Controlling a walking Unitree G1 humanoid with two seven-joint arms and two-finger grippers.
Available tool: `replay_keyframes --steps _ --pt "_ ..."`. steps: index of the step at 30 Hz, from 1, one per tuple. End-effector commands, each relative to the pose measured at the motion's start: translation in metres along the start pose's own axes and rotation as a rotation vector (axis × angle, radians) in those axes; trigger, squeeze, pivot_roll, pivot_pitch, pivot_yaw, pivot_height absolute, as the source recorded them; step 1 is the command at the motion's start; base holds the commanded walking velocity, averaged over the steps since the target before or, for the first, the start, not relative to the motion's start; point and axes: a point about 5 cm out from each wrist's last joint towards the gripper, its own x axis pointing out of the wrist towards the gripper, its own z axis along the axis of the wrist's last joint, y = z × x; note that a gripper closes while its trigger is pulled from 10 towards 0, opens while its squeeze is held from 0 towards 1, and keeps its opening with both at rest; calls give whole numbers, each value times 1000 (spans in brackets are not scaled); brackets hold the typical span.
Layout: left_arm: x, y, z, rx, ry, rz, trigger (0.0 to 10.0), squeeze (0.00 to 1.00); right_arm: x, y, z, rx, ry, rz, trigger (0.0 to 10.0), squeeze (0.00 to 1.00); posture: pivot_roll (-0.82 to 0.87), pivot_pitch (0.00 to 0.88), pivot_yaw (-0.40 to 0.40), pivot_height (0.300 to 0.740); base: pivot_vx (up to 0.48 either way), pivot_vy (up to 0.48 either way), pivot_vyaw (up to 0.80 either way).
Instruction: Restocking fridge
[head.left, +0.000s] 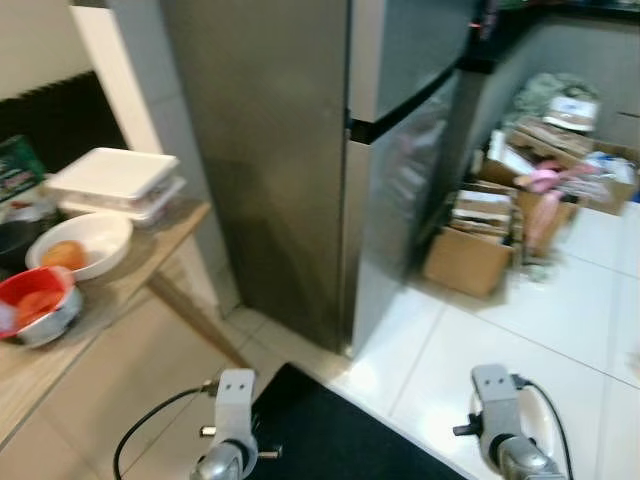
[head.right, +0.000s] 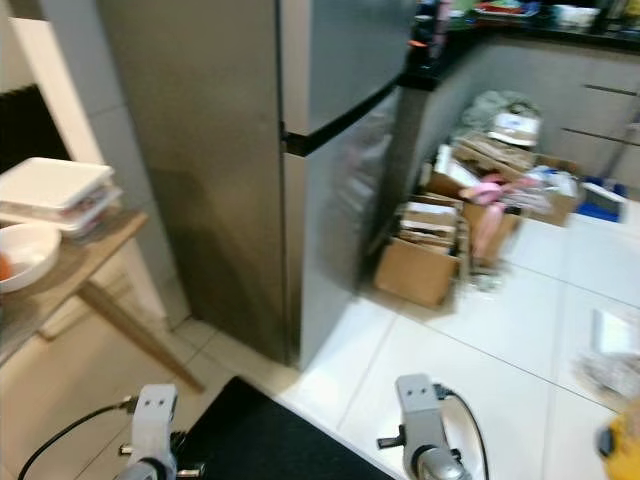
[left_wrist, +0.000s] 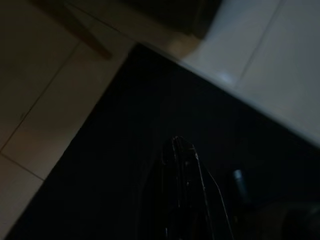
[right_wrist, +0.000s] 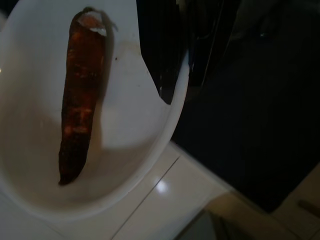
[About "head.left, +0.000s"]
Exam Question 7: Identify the white round plate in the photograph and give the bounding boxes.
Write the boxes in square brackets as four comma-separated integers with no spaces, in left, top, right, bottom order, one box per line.
[470,385,561,471]

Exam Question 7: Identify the grey steel fridge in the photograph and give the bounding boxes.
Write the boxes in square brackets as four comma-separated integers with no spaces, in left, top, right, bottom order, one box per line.
[105,0,501,358]

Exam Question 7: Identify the black floor mat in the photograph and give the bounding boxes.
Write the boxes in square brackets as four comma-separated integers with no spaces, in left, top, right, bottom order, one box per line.
[245,362,471,480]

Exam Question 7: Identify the wooden table leg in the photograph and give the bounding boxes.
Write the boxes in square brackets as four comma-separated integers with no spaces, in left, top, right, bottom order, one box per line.
[148,272,253,371]

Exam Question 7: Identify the cardboard box of papers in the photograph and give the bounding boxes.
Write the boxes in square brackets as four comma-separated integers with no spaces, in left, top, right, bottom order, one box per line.
[423,180,521,299]

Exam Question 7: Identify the pink plastic item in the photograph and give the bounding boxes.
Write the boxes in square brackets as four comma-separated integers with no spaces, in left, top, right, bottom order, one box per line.
[525,168,591,251]

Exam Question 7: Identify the red paper-lined bowl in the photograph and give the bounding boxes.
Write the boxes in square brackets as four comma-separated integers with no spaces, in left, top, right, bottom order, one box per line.
[0,265,83,348]

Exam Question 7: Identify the red tomato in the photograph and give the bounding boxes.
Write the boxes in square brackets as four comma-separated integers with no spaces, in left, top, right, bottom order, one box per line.
[15,290,66,326]

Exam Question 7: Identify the white bowl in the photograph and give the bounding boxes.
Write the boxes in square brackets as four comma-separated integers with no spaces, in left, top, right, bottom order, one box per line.
[25,211,134,282]

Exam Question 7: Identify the cluttered open cardboard box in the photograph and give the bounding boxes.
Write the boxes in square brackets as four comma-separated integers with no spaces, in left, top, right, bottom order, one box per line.
[480,125,640,256]

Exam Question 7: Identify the orange fruit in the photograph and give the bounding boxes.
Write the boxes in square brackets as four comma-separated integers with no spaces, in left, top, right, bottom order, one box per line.
[42,240,87,271]

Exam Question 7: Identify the white lidded food container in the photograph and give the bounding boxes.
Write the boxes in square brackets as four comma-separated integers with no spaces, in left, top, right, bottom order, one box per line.
[45,148,188,229]

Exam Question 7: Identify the black bowl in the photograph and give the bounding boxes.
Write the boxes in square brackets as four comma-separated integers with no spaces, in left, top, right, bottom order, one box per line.
[0,200,46,269]

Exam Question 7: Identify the grey patterned bag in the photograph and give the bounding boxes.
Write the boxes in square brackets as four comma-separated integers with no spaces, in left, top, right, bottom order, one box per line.
[515,72,601,136]

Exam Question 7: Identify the green stock packet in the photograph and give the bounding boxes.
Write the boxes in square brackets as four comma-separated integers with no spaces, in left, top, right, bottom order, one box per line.
[0,135,46,206]

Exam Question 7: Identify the grey kitchen counter cabinet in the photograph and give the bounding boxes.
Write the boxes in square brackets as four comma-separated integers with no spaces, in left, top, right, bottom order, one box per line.
[455,0,640,161]

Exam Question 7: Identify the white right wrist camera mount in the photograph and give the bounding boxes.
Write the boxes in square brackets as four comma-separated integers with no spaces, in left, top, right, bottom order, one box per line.
[470,364,531,446]

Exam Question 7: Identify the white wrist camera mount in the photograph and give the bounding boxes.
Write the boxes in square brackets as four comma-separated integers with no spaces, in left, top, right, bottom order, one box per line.
[205,369,258,451]
[470,364,531,446]

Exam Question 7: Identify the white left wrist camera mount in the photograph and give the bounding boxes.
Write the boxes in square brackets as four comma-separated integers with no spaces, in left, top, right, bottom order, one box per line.
[205,369,258,451]

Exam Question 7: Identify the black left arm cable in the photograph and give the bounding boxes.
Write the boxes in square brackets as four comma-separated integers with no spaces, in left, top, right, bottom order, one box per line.
[112,385,216,480]

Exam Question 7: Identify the black foam wall mats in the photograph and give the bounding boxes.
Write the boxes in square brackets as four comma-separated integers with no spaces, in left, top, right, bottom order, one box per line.
[0,70,129,173]

